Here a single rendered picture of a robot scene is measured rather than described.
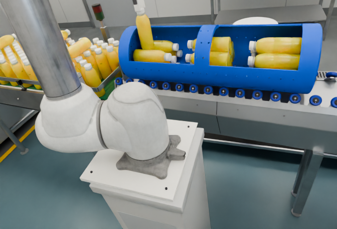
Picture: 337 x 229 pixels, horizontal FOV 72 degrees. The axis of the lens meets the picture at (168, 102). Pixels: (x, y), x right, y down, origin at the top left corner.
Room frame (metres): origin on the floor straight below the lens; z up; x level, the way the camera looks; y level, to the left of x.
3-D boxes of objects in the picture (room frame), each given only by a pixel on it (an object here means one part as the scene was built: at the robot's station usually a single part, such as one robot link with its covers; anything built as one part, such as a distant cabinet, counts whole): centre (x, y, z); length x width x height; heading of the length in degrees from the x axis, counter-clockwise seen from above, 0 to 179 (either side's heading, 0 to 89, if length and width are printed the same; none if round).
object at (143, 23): (1.16, 0.04, 1.22); 0.07 x 0.07 x 0.19
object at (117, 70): (1.29, 0.27, 0.96); 0.40 x 0.01 x 0.03; 151
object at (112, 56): (1.36, 0.28, 0.99); 0.07 x 0.07 x 0.19
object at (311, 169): (0.68, -0.68, 0.31); 0.06 x 0.06 x 0.63; 61
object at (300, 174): (0.80, -0.75, 0.31); 0.06 x 0.06 x 0.63; 61
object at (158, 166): (0.54, 0.08, 1.04); 0.22 x 0.18 x 0.06; 64
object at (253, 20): (1.38, -0.63, 1.03); 0.28 x 0.28 x 0.01
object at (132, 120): (0.55, 0.11, 1.18); 0.18 x 0.16 x 0.22; 83
